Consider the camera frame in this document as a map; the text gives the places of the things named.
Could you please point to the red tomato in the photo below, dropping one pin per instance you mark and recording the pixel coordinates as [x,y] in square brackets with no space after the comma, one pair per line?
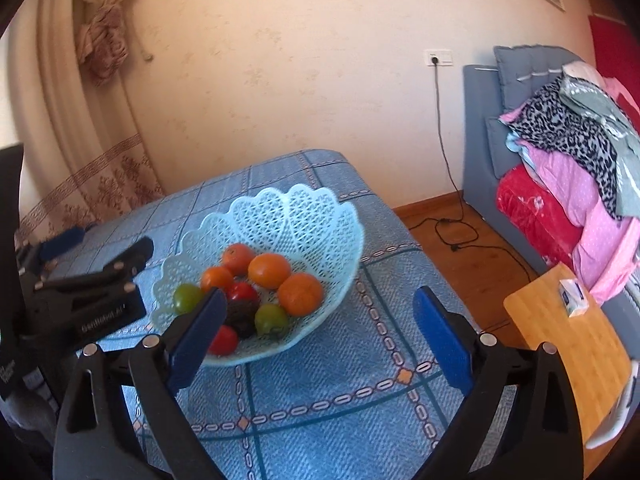
[243,291]
[223,341]

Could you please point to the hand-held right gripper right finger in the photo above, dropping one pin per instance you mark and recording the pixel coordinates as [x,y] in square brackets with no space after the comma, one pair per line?
[442,340]

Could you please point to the dark brown avocado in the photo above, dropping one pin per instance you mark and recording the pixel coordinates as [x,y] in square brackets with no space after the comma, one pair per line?
[243,319]

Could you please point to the green tomato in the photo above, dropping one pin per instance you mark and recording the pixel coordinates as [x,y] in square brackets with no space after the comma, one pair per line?
[271,320]
[185,297]

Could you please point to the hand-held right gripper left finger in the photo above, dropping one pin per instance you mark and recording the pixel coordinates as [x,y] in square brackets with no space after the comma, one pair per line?
[197,340]

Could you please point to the wooden side table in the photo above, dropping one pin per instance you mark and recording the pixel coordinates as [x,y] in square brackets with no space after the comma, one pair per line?
[565,360]

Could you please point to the curtain tieback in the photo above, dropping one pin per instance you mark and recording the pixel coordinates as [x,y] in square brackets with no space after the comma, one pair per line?
[102,40]

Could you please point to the white plastic chair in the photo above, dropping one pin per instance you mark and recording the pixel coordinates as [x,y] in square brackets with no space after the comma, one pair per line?
[612,420]

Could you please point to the leopard print cloth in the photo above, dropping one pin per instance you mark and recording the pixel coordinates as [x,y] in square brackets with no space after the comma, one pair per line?
[550,125]

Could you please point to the white wall socket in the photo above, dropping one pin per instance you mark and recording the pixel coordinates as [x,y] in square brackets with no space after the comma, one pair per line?
[439,57]

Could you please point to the large orange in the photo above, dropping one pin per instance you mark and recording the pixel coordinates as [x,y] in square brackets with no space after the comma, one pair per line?
[300,294]

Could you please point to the white tissue box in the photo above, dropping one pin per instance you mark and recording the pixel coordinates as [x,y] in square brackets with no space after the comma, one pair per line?
[574,297]

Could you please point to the red wall hanging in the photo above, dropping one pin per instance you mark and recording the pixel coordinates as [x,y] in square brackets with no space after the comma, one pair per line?
[612,50]

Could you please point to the light blue plastic basket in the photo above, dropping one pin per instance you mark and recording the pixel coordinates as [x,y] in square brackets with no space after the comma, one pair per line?
[310,230]

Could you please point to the beige patterned curtain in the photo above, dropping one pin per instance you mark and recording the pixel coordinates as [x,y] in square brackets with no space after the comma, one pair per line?
[60,110]

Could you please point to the grey upholstered sofa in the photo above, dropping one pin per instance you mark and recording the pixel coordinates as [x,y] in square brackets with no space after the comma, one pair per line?
[477,125]

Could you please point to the pile of clothes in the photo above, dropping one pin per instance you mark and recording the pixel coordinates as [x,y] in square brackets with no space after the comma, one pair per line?
[595,240]

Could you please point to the small reddish orange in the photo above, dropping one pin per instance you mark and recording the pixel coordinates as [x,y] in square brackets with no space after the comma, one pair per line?
[239,258]

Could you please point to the red plush blanket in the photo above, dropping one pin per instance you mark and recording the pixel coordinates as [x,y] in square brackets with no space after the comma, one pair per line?
[535,220]

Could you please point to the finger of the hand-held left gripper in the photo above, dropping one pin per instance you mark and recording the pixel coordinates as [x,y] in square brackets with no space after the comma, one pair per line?
[130,262]
[60,245]

